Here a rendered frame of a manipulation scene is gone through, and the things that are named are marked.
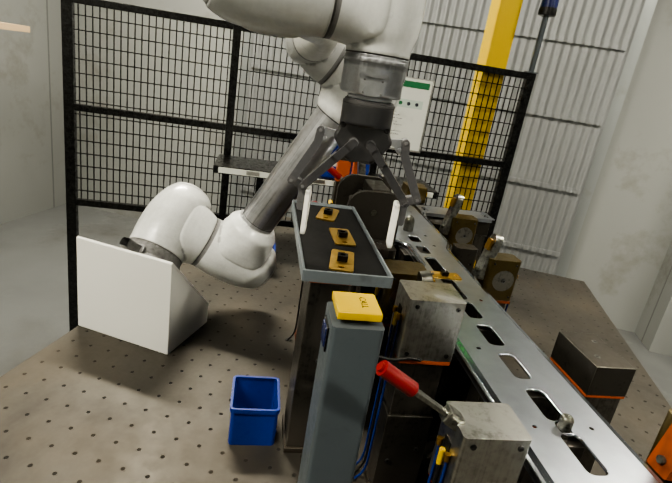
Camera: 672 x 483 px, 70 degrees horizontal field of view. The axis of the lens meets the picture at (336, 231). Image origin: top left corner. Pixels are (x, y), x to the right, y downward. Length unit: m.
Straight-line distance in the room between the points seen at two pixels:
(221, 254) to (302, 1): 0.88
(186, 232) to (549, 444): 0.98
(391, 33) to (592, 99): 2.92
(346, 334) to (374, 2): 0.42
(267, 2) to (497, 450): 0.61
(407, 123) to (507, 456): 1.67
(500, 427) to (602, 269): 3.22
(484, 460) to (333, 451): 0.21
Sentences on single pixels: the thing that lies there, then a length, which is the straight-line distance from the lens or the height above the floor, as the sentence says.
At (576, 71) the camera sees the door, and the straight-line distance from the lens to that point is 3.51.
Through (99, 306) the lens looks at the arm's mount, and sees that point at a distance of 1.40.
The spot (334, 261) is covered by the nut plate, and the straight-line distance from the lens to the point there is 0.76.
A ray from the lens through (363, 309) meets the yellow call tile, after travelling 0.64.
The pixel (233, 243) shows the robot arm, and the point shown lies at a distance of 1.36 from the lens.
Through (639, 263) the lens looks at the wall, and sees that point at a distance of 3.90.
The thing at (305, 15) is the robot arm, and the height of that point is 1.50.
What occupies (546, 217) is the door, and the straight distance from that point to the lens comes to 3.60.
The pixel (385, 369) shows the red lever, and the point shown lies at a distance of 0.58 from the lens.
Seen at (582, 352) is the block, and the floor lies 1.03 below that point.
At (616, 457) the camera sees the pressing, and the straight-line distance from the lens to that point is 0.84.
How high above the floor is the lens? 1.45
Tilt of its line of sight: 19 degrees down
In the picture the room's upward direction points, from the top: 9 degrees clockwise
